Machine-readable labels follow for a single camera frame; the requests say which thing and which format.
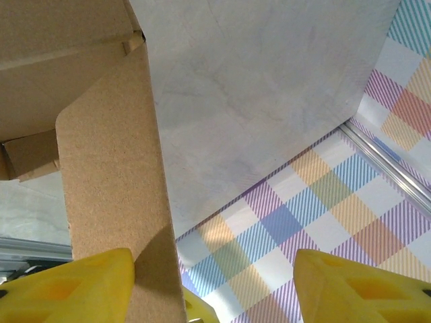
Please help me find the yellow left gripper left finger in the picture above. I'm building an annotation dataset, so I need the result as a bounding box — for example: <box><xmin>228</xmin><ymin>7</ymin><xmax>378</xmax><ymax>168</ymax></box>
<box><xmin>0</xmin><ymin>248</ymin><xmax>136</xmax><ymax>323</ymax></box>

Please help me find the aluminium rail beam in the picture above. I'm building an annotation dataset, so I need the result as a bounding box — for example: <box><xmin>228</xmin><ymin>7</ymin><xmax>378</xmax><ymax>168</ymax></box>
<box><xmin>0</xmin><ymin>236</ymin><xmax>73</xmax><ymax>282</ymax></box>

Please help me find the aluminium frame post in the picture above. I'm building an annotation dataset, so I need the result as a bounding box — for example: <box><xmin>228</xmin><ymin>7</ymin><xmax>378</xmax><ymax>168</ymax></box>
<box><xmin>338</xmin><ymin>120</ymin><xmax>431</xmax><ymax>216</ymax></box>

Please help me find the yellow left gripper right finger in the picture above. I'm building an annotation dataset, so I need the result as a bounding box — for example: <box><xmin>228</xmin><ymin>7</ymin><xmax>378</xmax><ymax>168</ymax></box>
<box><xmin>295</xmin><ymin>248</ymin><xmax>431</xmax><ymax>323</ymax></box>

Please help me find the brown cardboard box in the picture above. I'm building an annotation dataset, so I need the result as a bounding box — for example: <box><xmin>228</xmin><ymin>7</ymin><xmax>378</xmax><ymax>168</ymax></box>
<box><xmin>0</xmin><ymin>0</ymin><xmax>188</xmax><ymax>323</ymax></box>

